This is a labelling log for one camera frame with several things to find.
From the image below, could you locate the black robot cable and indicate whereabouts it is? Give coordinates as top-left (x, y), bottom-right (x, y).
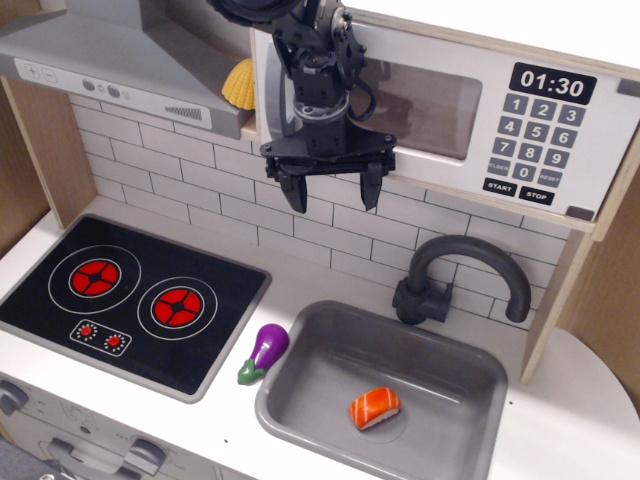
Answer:
top-left (348, 77), bottom-right (377, 123)

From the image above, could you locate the purple toy eggplant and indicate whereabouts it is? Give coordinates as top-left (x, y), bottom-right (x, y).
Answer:
top-left (237, 324), bottom-right (290, 385)

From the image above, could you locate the white toy microwave door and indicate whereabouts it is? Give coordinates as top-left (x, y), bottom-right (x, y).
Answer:
top-left (254, 24), bottom-right (639, 222)

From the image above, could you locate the yellow toy shell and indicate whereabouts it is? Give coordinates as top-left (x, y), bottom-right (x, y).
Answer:
top-left (222, 58), bottom-right (255, 110)

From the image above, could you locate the grey range hood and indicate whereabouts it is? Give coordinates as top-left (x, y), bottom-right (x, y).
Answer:
top-left (1, 1), bottom-right (252, 139)

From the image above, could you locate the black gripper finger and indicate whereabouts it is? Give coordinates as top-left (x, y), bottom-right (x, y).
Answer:
top-left (278, 171), bottom-right (307, 214)
top-left (360, 162), bottom-right (384, 210)

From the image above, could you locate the wooden microwave cabinet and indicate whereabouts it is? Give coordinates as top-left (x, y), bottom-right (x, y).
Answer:
top-left (248, 10), bottom-right (639, 377)

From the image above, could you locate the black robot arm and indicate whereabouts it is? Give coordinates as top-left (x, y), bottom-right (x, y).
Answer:
top-left (211, 1), bottom-right (397, 213)

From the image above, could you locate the orange salmon sushi toy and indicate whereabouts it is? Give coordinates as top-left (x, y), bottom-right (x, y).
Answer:
top-left (348, 387), bottom-right (402, 430)

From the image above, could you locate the grey toy sink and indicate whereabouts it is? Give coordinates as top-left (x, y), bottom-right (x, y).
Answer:
top-left (255, 301), bottom-right (508, 479)

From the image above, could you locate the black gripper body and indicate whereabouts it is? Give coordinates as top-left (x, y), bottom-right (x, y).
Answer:
top-left (260, 107), bottom-right (396, 183)

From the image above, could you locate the dark grey toy faucet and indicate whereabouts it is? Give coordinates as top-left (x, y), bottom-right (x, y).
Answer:
top-left (392, 234), bottom-right (532, 326)

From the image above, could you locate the black toy stovetop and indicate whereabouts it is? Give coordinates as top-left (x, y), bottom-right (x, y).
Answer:
top-left (1, 215), bottom-right (271, 404)

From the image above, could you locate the grey left oven knob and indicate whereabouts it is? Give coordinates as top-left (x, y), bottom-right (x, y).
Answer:
top-left (0, 380), bottom-right (29, 416)

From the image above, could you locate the grey right oven knob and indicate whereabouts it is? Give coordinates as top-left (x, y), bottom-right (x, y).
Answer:
top-left (124, 438), bottom-right (167, 476)

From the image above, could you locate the grey oven knob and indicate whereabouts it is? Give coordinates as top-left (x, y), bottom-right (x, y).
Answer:
top-left (124, 438), bottom-right (167, 476)
top-left (0, 380), bottom-right (29, 416)

